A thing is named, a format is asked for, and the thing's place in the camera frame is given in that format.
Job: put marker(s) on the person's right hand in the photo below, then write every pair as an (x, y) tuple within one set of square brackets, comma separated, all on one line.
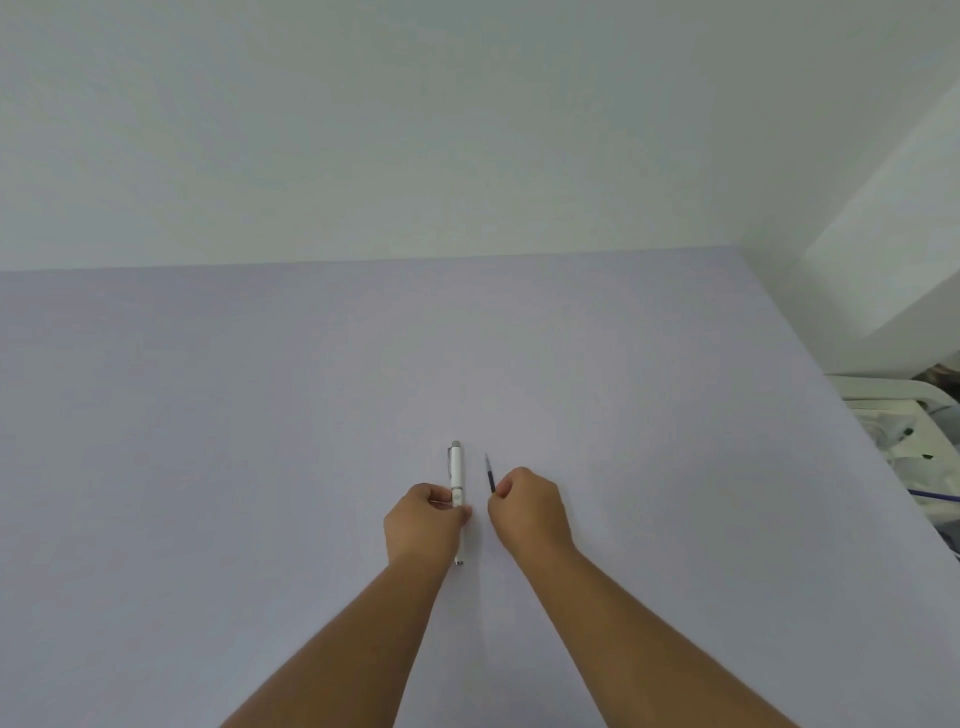
[(534, 517)]

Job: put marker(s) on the black pen refill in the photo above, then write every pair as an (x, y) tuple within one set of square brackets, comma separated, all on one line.
[(489, 472)]

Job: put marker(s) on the white plastic crate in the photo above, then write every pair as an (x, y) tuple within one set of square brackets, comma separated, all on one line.
[(900, 427)]

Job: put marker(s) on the person's right forearm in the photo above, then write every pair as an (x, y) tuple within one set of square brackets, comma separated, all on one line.
[(637, 645)]

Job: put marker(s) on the white pen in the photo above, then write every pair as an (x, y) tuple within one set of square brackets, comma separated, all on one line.
[(457, 469)]

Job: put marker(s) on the person's right fingers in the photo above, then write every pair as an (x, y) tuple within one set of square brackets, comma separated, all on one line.
[(506, 484)]

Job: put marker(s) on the person's left thumb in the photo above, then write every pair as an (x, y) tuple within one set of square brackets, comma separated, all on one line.
[(459, 516)]

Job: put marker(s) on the person's left forearm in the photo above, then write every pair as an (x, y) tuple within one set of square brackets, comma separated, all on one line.
[(341, 645)]

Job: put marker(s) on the person's left hand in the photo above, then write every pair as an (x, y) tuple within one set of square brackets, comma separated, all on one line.
[(420, 525)]

